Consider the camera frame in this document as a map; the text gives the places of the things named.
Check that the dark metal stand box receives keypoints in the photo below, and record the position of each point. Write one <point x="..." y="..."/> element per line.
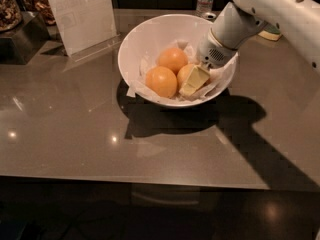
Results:
<point x="19" y="45"/>

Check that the yellow green sponge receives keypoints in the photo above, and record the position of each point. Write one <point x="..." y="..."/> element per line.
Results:
<point x="271" y="33"/>

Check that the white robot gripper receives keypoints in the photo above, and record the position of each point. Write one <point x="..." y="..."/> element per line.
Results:
<point x="212" y="52"/>

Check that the clear acrylic sign holder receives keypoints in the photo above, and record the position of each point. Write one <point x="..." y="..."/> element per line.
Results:
<point x="83" y="24"/>

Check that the snack jar at back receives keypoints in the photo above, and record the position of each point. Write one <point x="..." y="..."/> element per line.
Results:
<point x="43" y="7"/>

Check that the glass jar of nuts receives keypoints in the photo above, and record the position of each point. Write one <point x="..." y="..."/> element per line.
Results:
<point x="10" y="15"/>

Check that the silver soda can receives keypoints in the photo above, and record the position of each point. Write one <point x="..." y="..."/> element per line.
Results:
<point x="210" y="16"/>

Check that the white paper liner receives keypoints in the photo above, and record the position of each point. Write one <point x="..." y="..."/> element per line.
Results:
<point x="135" y="58"/>

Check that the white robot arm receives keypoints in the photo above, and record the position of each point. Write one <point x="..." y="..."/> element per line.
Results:
<point x="297" y="20"/>

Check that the orange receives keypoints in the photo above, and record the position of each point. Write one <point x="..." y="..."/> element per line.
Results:
<point x="173" y="58"/>
<point x="183" y="74"/>
<point x="162" y="81"/>

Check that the white ceramic bowl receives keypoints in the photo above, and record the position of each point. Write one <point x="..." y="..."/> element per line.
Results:
<point x="170" y="27"/>

